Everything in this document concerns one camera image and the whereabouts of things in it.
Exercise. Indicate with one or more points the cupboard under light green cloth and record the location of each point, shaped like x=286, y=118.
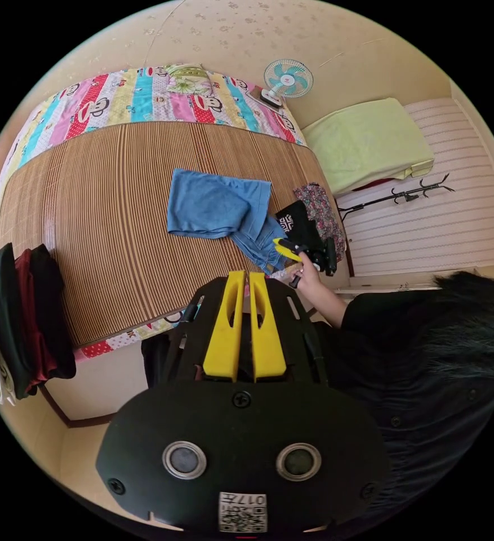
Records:
x=365, y=143

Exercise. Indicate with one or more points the blue jeans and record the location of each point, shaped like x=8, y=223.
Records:
x=208, y=203

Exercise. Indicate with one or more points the turquoise table fan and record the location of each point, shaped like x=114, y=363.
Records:
x=287, y=80

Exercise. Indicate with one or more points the person's right forearm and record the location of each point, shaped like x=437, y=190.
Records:
x=329, y=302

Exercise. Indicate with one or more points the pile of dark clothes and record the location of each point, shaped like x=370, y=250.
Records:
x=23, y=317

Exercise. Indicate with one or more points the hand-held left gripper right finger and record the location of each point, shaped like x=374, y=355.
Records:
x=265, y=338

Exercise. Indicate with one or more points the green floral pillow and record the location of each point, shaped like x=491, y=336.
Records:
x=186, y=79

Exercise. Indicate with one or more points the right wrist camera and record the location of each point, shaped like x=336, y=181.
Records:
x=330, y=255

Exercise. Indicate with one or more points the black coat stand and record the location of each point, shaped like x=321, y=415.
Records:
x=403, y=196

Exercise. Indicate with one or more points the person's right hand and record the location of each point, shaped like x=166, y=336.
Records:
x=310, y=277

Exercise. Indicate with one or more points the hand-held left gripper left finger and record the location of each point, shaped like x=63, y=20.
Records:
x=225, y=338

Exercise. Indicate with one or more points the person's body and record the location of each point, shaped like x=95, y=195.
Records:
x=420, y=380

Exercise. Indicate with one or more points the bed with woven mat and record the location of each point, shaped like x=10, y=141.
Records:
x=115, y=203

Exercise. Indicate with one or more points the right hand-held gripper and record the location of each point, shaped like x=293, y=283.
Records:
x=316, y=257

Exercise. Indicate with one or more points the pile of clothes with floral garment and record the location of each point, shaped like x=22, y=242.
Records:
x=320, y=211

